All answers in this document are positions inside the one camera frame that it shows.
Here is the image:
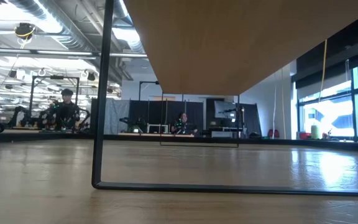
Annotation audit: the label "grey curtain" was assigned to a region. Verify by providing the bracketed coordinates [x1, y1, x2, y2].
[103, 98, 131, 135]

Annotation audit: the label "yellow hanging strap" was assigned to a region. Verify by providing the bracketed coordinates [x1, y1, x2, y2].
[321, 39, 328, 95]

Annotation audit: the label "person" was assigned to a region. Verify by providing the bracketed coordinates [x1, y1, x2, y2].
[47, 88, 81, 131]
[174, 111, 198, 135]

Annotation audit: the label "black metal table frame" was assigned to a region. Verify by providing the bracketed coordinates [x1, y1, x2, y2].
[0, 132, 358, 154]

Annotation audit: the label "wooden riser shelf black legs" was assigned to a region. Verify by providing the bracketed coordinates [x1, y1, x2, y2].
[91, 0, 358, 198]

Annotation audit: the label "black curtain partition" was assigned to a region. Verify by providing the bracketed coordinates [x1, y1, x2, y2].
[128, 99, 205, 135]

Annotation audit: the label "computer monitor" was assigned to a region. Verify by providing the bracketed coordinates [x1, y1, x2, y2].
[214, 100, 237, 119]

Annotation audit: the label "black yellow ceiling cable reel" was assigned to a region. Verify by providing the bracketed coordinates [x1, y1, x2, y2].
[14, 22, 36, 40]

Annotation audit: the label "large glass window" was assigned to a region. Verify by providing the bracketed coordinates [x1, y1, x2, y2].
[296, 58, 358, 139]

